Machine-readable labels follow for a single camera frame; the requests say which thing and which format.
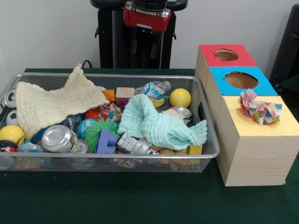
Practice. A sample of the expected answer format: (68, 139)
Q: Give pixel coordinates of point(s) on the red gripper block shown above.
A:
(144, 19)

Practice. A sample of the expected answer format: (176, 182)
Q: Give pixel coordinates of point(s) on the shallow clear mesh bin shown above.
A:
(198, 93)

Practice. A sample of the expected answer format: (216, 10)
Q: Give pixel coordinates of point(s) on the wooden box with three holes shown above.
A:
(257, 158)

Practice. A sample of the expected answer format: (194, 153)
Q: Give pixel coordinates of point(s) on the plain wooden cube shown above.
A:
(125, 94)

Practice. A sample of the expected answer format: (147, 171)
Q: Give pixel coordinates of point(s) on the yellow tennis ball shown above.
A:
(180, 98)

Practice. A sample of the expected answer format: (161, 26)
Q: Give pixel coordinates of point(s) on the mint green muslin cloth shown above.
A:
(163, 128)

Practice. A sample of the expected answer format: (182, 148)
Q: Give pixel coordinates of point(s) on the silver toy robot figure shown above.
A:
(134, 144)

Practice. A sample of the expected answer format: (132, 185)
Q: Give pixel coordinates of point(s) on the green spiky rubber ball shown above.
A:
(95, 133)

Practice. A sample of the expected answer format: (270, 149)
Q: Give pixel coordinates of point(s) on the blue globe ball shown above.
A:
(86, 127)

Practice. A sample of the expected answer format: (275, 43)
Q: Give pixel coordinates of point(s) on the purple plastic toy block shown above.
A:
(105, 140)

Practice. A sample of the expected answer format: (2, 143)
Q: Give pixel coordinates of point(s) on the cream muslin cloth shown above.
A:
(56, 102)

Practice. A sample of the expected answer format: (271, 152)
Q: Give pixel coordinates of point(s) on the silver metal can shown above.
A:
(57, 138)

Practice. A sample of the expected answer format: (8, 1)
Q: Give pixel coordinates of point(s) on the black stand bar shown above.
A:
(287, 46)

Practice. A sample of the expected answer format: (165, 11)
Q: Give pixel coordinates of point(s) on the dark green neighbour table cloth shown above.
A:
(290, 87)

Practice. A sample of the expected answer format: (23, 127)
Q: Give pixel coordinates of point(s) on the yellow smiley ball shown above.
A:
(11, 134)

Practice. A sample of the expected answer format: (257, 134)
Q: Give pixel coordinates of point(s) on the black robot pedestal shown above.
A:
(112, 46)

